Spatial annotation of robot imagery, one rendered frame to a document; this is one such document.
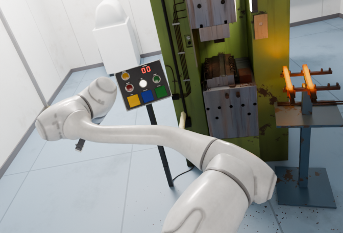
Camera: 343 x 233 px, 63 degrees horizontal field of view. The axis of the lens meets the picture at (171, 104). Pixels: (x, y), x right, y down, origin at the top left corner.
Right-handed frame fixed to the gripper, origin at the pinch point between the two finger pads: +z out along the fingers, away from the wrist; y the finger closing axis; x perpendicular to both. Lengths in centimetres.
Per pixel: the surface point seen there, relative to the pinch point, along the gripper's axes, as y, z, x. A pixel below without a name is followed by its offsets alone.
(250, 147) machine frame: 70, 43, -118
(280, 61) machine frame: 110, -14, -102
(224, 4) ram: 105, -33, -42
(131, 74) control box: 72, 28, -8
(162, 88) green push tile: 71, 26, -31
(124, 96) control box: 58, 37, -10
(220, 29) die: 100, -19, -48
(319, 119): 67, -16, -129
